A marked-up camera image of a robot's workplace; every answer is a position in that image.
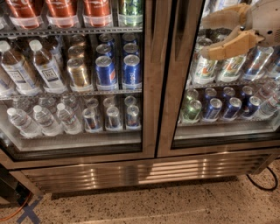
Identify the water bottle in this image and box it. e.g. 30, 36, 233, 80
57, 103, 82, 135
33, 105, 63, 137
7, 108, 42, 138

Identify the small energy drink can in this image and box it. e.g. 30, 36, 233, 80
82, 108, 102, 133
106, 106, 123, 130
126, 105, 141, 130

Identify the gold soda can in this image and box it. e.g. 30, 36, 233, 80
67, 58, 93, 93

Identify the green white 7up can left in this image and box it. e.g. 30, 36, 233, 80
192, 56, 217, 85

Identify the blue pepsi can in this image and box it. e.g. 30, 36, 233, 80
122, 54, 142, 89
95, 56, 118, 91

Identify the small energy drink can middle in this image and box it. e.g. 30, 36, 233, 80
106, 106, 123, 130

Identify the water bottle middle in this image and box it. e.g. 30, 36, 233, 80
33, 105, 63, 137

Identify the blue can shelf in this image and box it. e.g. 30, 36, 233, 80
202, 98, 222, 122
221, 97, 242, 121

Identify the green white 7up can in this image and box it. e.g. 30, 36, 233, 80
216, 54, 246, 82
192, 56, 217, 85

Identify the green white 7up can right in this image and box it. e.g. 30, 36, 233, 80
216, 54, 246, 82

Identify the tea bottle white cap left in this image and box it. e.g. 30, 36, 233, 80
0, 40, 41, 95

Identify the green can bottom shelf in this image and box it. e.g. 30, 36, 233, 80
181, 100, 202, 123

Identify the water bottle right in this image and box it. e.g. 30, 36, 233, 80
57, 103, 82, 135

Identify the water bottle left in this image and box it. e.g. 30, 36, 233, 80
7, 108, 42, 138

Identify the small energy drink can left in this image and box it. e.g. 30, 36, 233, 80
82, 108, 102, 133

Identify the red soda bottle middle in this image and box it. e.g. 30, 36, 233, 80
45, 0, 79, 28

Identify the blue pepsi can front left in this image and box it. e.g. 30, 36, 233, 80
95, 56, 118, 91

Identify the blue can bottom shelf left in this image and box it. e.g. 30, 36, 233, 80
202, 98, 222, 122

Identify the red soda bottle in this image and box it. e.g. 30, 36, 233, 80
83, 0, 112, 27
5, 0, 44, 30
45, 0, 79, 28

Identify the black power cable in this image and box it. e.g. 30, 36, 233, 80
245, 158, 280, 193

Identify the red soda bottle right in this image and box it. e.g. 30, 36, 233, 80
83, 0, 112, 27

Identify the tea bottle white cap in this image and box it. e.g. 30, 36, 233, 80
0, 40, 41, 95
29, 39, 67, 94

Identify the red soda bottle left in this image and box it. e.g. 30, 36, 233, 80
5, 0, 44, 30

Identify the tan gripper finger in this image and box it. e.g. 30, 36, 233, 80
201, 3, 250, 30
200, 27, 263, 60

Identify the blue pepsi can front right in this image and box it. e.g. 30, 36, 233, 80
122, 54, 142, 89

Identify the glass fridge door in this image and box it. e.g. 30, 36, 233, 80
158, 0, 280, 158
0, 0, 172, 170

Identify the blue can bottom shelf right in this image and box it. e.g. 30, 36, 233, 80
221, 97, 242, 121

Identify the small energy drink can right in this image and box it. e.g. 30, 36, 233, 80
126, 105, 141, 130

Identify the tea bottle white cap right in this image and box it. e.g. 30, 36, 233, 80
29, 39, 67, 94

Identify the orange cable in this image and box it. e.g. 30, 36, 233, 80
0, 191, 33, 222

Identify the stainless steel fridge base grille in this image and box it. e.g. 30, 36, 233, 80
10, 147, 280, 195

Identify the green soda bottle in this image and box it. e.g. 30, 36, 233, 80
119, 0, 143, 27

